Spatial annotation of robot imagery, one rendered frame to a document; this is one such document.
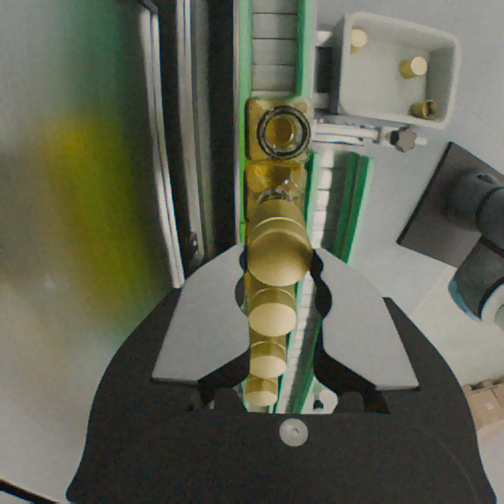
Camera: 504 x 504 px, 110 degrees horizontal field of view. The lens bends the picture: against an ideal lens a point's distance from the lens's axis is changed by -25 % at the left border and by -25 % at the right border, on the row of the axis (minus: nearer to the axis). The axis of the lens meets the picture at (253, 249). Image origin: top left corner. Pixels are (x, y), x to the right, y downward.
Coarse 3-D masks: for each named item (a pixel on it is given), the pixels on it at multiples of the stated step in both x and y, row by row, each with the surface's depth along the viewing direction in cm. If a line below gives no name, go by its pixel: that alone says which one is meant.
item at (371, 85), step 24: (360, 24) 30; (384, 24) 28; (408, 24) 27; (384, 48) 35; (408, 48) 34; (432, 48) 32; (456, 48) 28; (360, 72) 38; (384, 72) 37; (432, 72) 35; (456, 72) 30; (360, 96) 40; (384, 96) 39; (408, 96) 39; (432, 96) 36; (408, 120) 35; (432, 120) 37
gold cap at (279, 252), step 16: (256, 208) 15; (272, 208) 13; (288, 208) 14; (256, 224) 13; (272, 224) 11; (288, 224) 11; (304, 224) 15; (256, 240) 11; (272, 240) 11; (288, 240) 11; (304, 240) 11; (256, 256) 12; (272, 256) 12; (288, 256) 11; (304, 256) 11; (256, 272) 12; (272, 272) 12; (288, 272) 12; (304, 272) 12
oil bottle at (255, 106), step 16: (256, 96) 16; (272, 96) 16; (288, 96) 16; (304, 96) 16; (256, 112) 16; (304, 112) 16; (256, 128) 16; (272, 128) 18; (288, 128) 18; (256, 144) 17; (256, 160) 18; (272, 160) 18; (288, 160) 18; (304, 160) 18
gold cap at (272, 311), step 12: (252, 276) 19; (252, 288) 18; (264, 288) 16; (276, 288) 16; (288, 288) 17; (252, 300) 16; (264, 300) 15; (276, 300) 15; (288, 300) 16; (252, 312) 15; (264, 312) 15; (276, 312) 15; (288, 312) 15; (252, 324) 16; (264, 324) 16; (276, 324) 16; (288, 324) 16
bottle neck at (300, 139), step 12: (276, 108) 11; (288, 108) 11; (264, 120) 12; (288, 120) 15; (300, 120) 11; (264, 132) 12; (300, 132) 12; (264, 144) 12; (276, 144) 16; (288, 144) 15; (300, 144) 12; (276, 156) 12; (288, 156) 12
